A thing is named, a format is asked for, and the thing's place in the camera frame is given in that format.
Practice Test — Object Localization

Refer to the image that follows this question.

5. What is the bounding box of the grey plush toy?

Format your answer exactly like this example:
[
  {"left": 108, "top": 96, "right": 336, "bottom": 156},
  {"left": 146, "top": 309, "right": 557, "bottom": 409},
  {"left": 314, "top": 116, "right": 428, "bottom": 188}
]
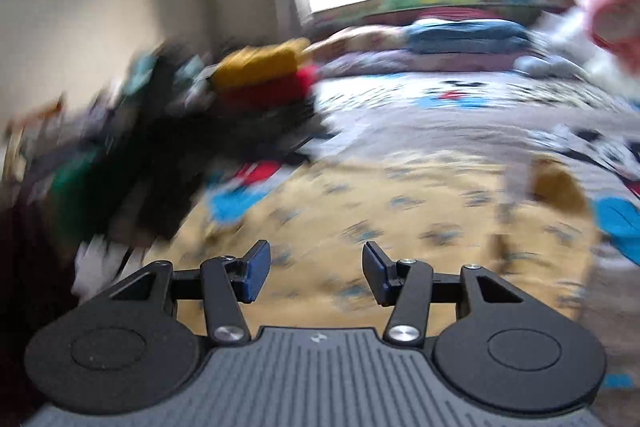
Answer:
[{"left": 514, "top": 54, "right": 582, "bottom": 76}]

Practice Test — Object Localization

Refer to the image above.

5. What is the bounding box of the mauve folded quilt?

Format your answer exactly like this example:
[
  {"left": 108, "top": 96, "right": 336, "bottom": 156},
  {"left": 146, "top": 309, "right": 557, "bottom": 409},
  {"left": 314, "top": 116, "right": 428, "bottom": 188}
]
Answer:
[{"left": 319, "top": 49, "right": 522, "bottom": 78}]

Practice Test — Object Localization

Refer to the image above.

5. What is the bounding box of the colourful alphabet play mat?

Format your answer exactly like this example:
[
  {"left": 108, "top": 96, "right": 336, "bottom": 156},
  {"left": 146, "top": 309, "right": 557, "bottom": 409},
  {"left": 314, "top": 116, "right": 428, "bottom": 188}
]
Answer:
[{"left": 309, "top": 0, "right": 552, "bottom": 24}]

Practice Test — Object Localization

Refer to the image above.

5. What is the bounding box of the white cloth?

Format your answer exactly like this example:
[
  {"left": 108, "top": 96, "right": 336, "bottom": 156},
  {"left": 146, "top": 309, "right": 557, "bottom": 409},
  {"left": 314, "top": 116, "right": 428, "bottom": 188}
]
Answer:
[{"left": 74, "top": 236, "right": 132, "bottom": 299}]

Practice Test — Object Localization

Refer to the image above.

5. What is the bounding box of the yellow knit sweater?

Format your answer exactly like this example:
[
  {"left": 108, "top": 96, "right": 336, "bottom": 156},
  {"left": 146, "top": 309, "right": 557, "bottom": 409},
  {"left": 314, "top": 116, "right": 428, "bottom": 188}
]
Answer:
[{"left": 210, "top": 38, "right": 312, "bottom": 90}]

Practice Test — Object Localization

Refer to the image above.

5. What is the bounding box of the cartoon printed blanket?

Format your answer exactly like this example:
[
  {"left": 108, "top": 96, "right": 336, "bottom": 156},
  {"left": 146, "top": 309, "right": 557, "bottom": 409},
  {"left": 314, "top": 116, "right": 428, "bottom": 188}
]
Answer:
[{"left": 200, "top": 69, "right": 640, "bottom": 268}]

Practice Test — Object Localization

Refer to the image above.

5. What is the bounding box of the dark striped folded garment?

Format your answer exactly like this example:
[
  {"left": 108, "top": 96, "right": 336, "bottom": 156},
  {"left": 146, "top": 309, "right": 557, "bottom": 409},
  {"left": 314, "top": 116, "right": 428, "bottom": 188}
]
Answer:
[{"left": 222, "top": 101, "right": 327, "bottom": 148}]

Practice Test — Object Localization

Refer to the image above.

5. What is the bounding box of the white pillow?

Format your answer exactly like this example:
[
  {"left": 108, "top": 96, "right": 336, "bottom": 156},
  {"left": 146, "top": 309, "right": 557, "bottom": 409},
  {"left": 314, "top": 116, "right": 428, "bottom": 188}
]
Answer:
[{"left": 534, "top": 6, "right": 602, "bottom": 44}]

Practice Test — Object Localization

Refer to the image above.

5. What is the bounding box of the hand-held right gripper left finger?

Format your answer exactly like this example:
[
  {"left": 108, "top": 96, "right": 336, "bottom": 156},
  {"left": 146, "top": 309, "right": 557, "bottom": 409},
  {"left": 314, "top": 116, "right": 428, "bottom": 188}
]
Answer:
[{"left": 106, "top": 240, "right": 272, "bottom": 348}]

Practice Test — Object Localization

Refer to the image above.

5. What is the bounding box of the person's maroon clothing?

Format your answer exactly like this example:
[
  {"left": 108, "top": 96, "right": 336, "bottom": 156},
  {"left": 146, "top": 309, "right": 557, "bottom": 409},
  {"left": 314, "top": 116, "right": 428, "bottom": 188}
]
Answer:
[{"left": 0, "top": 202, "right": 77, "bottom": 408}]

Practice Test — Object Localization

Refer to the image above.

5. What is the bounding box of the blue folded blanket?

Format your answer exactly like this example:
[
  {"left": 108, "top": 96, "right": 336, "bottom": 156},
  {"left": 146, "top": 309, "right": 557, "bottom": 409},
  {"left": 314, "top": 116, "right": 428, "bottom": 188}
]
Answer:
[{"left": 404, "top": 19, "right": 534, "bottom": 56}]

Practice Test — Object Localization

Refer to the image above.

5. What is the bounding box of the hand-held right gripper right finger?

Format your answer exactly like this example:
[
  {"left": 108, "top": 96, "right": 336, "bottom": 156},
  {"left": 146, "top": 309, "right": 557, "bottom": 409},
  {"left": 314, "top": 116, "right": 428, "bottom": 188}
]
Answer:
[{"left": 361, "top": 241, "right": 532, "bottom": 349}]

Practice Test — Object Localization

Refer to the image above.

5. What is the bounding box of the floral cream quilt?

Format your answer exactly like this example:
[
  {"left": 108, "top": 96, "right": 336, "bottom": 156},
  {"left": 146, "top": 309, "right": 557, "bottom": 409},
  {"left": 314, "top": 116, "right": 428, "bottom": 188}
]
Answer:
[{"left": 304, "top": 26, "right": 407, "bottom": 58}]

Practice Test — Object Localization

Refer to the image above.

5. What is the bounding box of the red knit sweater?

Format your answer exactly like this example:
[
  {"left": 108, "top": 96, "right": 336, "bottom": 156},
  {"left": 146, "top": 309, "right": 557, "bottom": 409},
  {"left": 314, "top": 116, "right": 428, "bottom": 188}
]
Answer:
[{"left": 217, "top": 64, "right": 322, "bottom": 111}]

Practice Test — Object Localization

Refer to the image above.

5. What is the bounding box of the salmon pink quilt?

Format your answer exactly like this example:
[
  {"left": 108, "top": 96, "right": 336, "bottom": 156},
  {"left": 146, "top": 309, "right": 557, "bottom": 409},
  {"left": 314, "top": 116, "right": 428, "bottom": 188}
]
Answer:
[{"left": 574, "top": 0, "right": 640, "bottom": 74}]

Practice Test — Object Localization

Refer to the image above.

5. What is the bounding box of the yellow printed garment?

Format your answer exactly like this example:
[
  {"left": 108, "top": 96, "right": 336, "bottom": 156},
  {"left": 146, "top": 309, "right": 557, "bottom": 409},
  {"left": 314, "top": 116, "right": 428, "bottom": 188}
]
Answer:
[{"left": 180, "top": 151, "right": 603, "bottom": 348}]

